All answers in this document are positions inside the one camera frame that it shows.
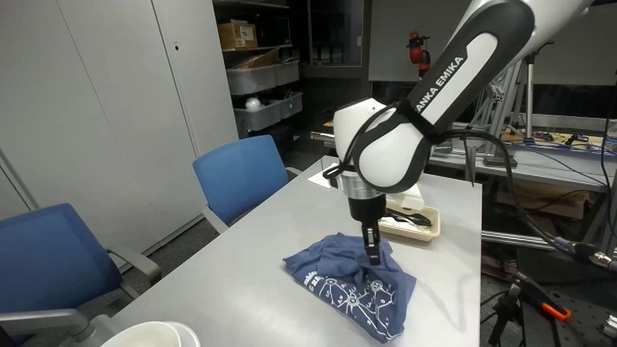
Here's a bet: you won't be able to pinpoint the orange handled bar clamp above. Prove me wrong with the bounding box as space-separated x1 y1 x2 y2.
510 267 575 323

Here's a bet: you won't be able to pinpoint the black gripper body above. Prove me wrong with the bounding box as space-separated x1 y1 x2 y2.
350 194 388 227

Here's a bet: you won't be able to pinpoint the brown cardboard piece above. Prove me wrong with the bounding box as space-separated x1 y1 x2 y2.
240 48 286 69

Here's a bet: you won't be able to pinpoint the dark metal shelf unit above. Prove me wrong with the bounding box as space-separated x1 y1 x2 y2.
213 0 309 140

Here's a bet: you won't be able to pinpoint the aluminium profile frame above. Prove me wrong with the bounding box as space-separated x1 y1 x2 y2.
471 59 537 169

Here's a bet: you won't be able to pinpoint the beige plastic tray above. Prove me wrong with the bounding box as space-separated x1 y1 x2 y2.
378 190 444 242

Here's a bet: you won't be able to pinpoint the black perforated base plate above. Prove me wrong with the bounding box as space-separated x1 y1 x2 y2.
519 287 617 347

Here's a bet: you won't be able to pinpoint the blue office chair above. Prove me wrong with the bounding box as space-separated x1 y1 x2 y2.
0 202 162 347
191 133 301 235

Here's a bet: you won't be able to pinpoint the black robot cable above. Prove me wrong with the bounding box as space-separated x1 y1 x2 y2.
324 102 617 269

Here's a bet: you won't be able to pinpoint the cardboard boxes under table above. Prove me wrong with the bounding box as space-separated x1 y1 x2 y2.
494 181 596 239

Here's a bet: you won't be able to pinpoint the white tall cabinet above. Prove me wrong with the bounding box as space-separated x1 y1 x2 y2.
0 0 242 258

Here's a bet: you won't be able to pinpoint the grey plastic storage bin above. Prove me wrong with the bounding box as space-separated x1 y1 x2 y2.
226 57 303 96
234 90 305 134

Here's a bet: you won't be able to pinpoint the blue printed t-shirt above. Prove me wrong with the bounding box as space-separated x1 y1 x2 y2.
282 231 419 343

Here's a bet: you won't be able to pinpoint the brown cardboard box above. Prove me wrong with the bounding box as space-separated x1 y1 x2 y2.
218 19 259 52

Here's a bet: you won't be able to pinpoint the yellow printed mat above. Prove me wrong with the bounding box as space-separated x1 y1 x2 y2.
508 127 608 154

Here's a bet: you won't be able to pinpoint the grey work table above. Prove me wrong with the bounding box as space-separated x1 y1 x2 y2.
309 127 617 194

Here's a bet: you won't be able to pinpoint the aluminium robot stand frame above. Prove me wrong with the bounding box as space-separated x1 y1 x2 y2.
481 171 617 273

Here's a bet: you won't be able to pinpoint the white bowl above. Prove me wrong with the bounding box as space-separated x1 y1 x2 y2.
101 320 203 347

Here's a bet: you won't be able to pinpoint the black camera tripod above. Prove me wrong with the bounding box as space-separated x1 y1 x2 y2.
481 281 527 347

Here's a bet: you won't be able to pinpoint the white paper sheet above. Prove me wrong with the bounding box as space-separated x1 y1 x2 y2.
307 161 342 188

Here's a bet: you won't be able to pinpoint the black utensils bundle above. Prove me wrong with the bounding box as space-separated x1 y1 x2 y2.
384 208 434 227

